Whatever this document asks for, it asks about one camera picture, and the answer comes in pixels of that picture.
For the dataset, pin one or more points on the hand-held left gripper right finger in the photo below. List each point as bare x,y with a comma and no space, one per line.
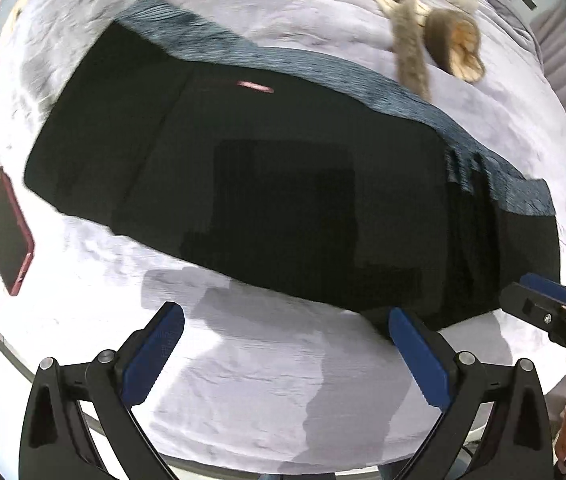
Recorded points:
420,355

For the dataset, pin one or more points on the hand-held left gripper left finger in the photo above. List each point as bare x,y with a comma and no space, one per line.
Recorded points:
155,347

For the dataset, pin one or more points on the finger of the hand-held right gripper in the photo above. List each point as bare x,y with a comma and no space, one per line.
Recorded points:
548,285
533,307

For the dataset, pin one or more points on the black pants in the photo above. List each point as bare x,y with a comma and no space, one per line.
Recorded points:
263,185

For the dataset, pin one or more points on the smartphone with red case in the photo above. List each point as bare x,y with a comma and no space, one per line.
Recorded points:
5,230

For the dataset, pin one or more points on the grey slipper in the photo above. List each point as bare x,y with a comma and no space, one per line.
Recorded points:
463,45

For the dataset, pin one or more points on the grey knitted strip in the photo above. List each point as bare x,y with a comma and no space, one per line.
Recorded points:
410,50

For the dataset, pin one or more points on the blue floral patterned cloth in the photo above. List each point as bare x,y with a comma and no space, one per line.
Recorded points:
313,67

